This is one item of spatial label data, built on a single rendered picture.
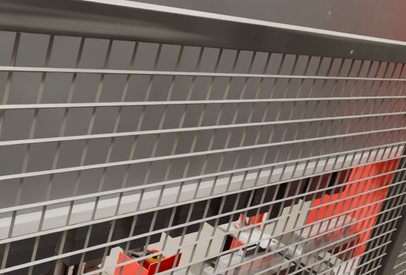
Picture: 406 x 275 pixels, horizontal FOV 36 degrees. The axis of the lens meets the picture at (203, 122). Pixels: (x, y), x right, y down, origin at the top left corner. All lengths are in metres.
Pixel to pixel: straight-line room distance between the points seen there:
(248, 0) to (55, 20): 1.09
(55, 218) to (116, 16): 0.87
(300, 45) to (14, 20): 0.32
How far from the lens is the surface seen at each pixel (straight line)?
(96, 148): 1.28
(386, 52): 0.79
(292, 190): 2.45
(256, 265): 2.53
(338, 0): 1.80
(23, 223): 1.22
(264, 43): 0.56
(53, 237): 1.60
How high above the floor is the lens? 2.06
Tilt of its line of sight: 16 degrees down
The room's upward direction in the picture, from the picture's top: 16 degrees clockwise
